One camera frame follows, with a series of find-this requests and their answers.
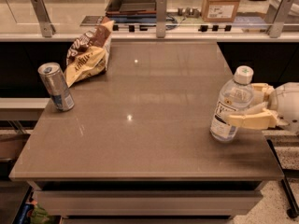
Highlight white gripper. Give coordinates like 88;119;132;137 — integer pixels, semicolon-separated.
221;82;299;134

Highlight clear plastic tea bottle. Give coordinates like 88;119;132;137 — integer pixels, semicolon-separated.
210;65;254;142

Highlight silver blue redbull can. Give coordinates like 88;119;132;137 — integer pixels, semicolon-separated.
38;63;75;111

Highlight cardboard box with label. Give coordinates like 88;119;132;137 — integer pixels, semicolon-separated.
201;0;240;22

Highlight table drawer front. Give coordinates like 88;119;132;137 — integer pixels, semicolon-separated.
34;190;263;217

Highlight brown open tray box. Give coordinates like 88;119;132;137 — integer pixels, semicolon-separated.
106;0;156;15

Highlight brown yellow chip bag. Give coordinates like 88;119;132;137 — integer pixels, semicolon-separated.
64;17;114;87

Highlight blue green items under table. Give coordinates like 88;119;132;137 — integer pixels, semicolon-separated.
13;202;56;224

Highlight right metal glass bracket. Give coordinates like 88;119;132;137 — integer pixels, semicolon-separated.
268;0;294;38

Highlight metal glass bracket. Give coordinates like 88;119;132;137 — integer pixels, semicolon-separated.
268;0;294;38
30;0;56;37
156;0;167;38

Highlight middle metal glass bracket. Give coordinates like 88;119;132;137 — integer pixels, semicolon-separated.
156;0;167;38

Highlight left metal glass bracket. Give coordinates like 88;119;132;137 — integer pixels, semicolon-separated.
30;0;56;37

